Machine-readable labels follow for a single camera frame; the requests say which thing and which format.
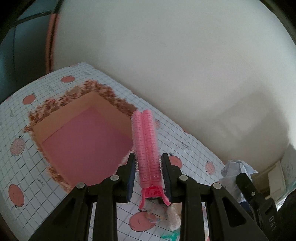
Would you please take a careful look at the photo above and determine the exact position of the pink hair roller clip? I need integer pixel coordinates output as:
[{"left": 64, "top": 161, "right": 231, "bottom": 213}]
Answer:
[{"left": 131, "top": 109, "right": 171, "bottom": 209}]

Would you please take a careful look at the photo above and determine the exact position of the silver foil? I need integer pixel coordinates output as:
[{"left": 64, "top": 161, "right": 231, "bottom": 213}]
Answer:
[{"left": 219, "top": 160, "right": 258, "bottom": 203}]

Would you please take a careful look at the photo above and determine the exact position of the cream lace scrunchie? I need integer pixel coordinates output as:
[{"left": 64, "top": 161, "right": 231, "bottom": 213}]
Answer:
[{"left": 161, "top": 203, "right": 182, "bottom": 231}]

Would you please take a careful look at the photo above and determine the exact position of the floral pink gift box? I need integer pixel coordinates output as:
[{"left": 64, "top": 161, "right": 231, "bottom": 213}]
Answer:
[{"left": 25, "top": 80, "right": 136, "bottom": 192}]

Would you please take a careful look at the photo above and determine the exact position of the pomegranate grid tablecloth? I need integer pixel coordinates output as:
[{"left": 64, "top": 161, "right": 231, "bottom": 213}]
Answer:
[{"left": 1, "top": 63, "right": 224, "bottom": 240}]

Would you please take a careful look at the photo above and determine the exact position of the dark blue refrigerator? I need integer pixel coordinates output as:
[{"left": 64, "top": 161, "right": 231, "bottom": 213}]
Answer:
[{"left": 1, "top": 1, "right": 57, "bottom": 101}]

